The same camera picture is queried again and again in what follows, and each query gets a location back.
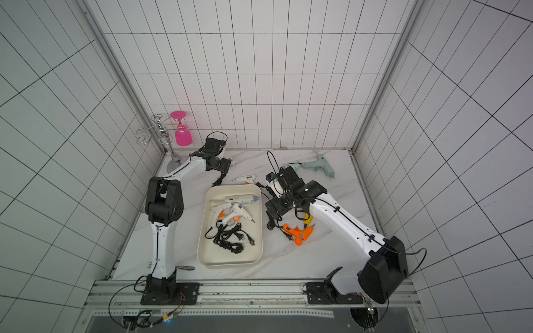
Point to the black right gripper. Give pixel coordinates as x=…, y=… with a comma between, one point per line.
x=277, y=207

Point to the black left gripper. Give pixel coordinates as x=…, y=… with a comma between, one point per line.
x=225, y=165

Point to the yellow glue gun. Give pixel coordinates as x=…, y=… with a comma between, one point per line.
x=307, y=220

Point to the white mini glue gun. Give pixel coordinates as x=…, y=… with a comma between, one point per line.
x=231, y=216

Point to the cream plastic storage tray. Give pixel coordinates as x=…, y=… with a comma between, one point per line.
x=239, y=244

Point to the large white glue gun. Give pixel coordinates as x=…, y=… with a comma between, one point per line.
x=228, y=201

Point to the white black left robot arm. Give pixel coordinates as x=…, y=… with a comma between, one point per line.
x=164, y=207

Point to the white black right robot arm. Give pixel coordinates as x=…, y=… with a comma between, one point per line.
x=380, y=263

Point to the white glue gun orange trigger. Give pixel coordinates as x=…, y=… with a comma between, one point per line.
x=249, y=179

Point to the large mint glue gun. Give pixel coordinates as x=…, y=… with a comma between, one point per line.
x=320, y=164

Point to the pink plastic wine glass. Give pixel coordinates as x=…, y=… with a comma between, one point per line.
x=182, y=133

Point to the chrome wine glass rack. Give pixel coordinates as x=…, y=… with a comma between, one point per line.
x=162, y=134

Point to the metal fork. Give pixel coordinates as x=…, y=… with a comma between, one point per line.
x=186, y=268

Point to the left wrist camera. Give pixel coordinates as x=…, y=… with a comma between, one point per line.
x=214, y=146

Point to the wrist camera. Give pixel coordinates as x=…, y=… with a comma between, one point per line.
x=214, y=146
x=286, y=180

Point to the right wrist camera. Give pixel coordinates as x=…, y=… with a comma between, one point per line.
x=286, y=180

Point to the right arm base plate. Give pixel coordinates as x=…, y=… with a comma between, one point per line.
x=323, y=293

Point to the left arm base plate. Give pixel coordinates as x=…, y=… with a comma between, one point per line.
x=173, y=294

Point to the aluminium mounting rail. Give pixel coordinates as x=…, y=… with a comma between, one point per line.
x=119, y=300

